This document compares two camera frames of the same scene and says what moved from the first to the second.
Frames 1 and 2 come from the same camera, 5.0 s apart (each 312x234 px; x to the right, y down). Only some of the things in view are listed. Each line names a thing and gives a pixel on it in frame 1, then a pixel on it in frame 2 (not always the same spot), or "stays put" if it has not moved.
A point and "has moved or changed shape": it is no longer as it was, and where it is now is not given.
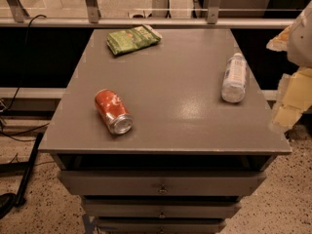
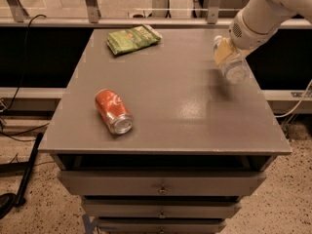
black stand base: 10,201 stays put
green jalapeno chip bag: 122,41 stays put
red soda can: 113,111 stays put
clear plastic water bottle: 234,85 has moved or changed shape
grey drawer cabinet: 167,138 stays put
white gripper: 301,44 -> 246,36
